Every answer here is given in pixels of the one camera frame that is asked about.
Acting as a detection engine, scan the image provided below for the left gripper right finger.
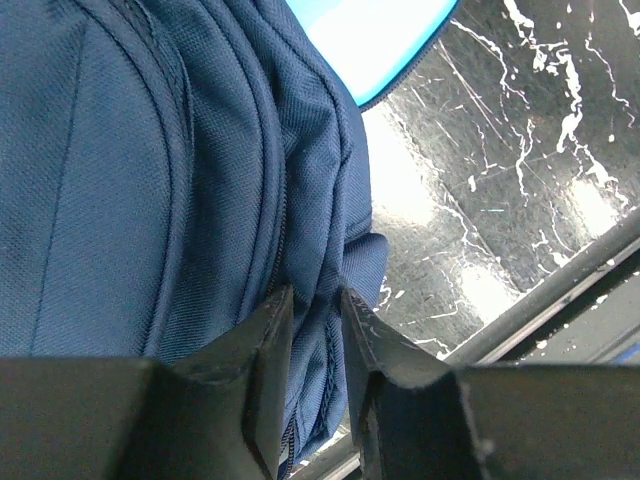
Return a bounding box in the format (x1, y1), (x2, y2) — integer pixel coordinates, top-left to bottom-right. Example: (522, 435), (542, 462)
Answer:
(341, 289), (639, 479)

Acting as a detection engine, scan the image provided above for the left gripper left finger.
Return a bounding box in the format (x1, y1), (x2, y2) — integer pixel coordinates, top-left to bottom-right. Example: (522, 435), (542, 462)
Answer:
(1, 287), (293, 479)

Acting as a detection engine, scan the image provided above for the navy blue student backpack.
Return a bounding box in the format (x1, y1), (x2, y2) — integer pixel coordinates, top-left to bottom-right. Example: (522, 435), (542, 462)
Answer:
(1, 1), (387, 479)

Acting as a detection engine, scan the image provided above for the blue dinosaur pencil case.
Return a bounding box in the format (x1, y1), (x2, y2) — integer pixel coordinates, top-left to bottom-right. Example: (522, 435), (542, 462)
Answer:
(287, 0), (458, 110)

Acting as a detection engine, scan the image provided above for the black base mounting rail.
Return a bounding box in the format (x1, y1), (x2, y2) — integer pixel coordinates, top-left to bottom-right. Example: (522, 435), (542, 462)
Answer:
(299, 214), (639, 479)

